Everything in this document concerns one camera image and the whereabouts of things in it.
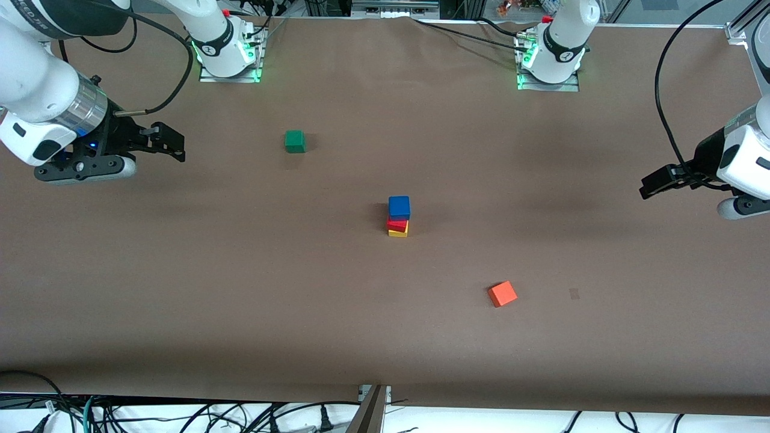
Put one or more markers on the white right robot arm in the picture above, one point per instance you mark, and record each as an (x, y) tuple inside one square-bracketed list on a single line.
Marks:
[(30, 78)]

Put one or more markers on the paper table cover sheet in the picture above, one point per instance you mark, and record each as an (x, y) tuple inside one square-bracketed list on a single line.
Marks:
[(421, 337)]

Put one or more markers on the grey switch box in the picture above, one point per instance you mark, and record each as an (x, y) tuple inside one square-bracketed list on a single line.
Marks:
[(394, 7)]

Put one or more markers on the green cube block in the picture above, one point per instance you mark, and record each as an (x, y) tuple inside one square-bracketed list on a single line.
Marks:
[(295, 141)]

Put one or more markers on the red cube block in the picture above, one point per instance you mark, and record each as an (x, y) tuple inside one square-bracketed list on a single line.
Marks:
[(396, 225)]

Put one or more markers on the grey support beam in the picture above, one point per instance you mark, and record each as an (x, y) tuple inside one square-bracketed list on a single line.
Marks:
[(367, 419)]

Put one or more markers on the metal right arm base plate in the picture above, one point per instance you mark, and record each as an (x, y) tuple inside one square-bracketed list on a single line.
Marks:
[(207, 77)]

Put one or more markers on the orange cube block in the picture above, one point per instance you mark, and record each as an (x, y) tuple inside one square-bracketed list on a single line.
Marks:
[(503, 294)]

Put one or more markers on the small metal bracket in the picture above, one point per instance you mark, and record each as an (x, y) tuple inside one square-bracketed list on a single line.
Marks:
[(364, 394)]

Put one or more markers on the yellow cube block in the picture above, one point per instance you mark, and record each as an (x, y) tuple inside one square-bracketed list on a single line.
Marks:
[(397, 233)]

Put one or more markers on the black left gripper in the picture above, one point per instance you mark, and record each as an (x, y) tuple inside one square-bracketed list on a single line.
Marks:
[(710, 154)]

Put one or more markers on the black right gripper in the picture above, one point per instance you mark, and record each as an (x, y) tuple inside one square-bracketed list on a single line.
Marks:
[(116, 137)]

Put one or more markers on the aluminium frame profile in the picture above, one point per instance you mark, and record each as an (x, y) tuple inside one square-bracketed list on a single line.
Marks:
[(737, 29)]

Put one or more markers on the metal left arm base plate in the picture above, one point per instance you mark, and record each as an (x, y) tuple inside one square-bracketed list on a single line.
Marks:
[(571, 88)]

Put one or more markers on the blue cube block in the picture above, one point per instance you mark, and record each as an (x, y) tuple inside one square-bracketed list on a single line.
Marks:
[(399, 207)]

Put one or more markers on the black power plug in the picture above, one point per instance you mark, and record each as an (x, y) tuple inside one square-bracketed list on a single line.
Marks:
[(325, 421)]

